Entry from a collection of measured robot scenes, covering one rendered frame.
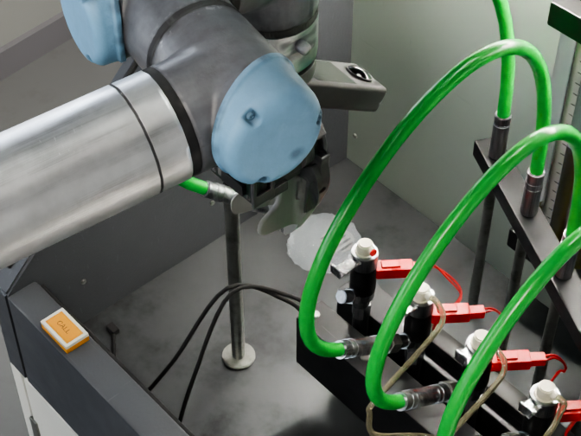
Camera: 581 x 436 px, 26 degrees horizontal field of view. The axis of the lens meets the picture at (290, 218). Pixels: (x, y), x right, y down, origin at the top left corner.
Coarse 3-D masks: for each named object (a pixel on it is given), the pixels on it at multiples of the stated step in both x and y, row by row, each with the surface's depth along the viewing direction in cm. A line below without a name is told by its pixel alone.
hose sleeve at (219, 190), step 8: (208, 184) 127; (216, 184) 127; (224, 184) 128; (208, 192) 127; (216, 192) 127; (224, 192) 128; (232, 192) 128; (216, 200) 128; (224, 200) 128; (264, 208) 131
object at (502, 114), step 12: (492, 0) 121; (504, 0) 121; (504, 12) 122; (504, 24) 123; (504, 36) 125; (504, 60) 127; (504, 72) 128; (504, 84) 130; (504, 96) 131; (504, 108) 132; (504, 120) 133; (192, 180) 126; (204, 192) 127
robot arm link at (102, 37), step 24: (72, 0) 86; (96, 0) 84; (120, 0) 84; (144, 0) 83; (168, 0) 82; (192, 0) 82; (72, 24) 88; (96, 24) 84; (120, 24) 84; (144, 24) 82; (96, 48) 85; (120, 48) 85; (144, 48) 83
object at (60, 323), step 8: (48, 320) 139; (56, 320) 139; (64, 320) 139; (56, 328) 138; (64, 328) 138; (72, 328) 138; (64, 336) 138; (72, 336) 138; (88, 336) 138; (80, 344) 138
